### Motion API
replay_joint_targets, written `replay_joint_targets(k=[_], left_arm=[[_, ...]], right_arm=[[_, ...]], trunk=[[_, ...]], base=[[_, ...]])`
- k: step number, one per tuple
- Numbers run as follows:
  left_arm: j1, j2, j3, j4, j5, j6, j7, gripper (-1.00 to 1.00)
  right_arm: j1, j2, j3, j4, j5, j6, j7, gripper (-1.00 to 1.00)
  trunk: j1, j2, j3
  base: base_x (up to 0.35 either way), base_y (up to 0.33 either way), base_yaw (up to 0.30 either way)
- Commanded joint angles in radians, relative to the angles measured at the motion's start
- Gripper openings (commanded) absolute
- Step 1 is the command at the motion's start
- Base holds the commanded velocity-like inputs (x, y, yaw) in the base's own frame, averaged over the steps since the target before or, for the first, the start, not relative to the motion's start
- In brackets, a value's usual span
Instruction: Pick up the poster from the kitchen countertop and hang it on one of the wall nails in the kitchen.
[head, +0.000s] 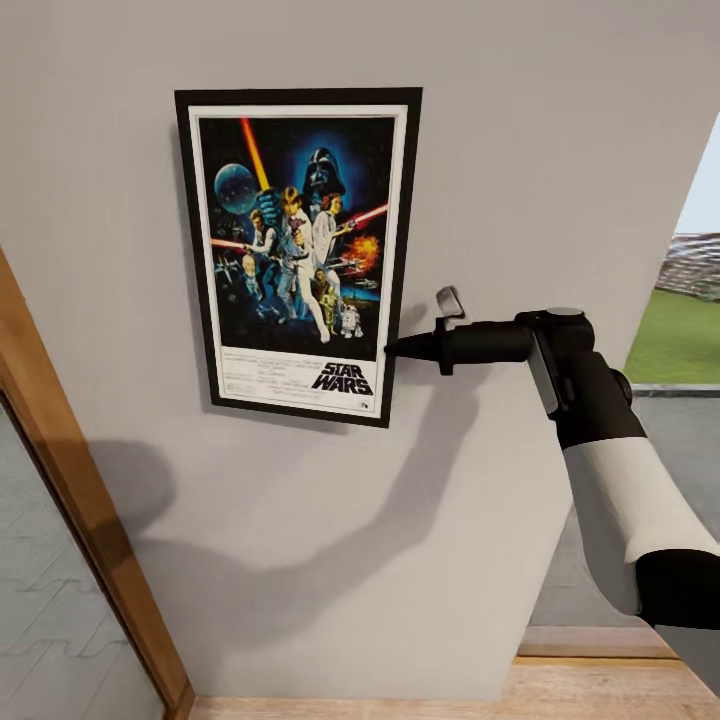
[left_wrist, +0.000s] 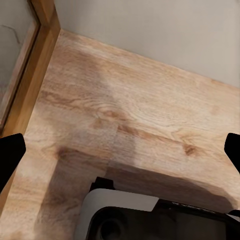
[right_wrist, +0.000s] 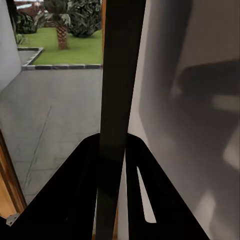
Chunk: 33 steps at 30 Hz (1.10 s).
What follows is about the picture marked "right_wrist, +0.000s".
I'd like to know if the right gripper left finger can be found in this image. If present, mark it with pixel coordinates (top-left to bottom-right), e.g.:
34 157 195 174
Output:
0 133 100 240

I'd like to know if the poster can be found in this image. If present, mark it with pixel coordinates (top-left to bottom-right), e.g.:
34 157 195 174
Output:
95 0 146 240

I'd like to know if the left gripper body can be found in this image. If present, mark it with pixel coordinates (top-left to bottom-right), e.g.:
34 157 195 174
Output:
0 216 11 239

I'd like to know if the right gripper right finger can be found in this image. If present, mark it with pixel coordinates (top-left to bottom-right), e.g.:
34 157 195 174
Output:
125 133 210 240

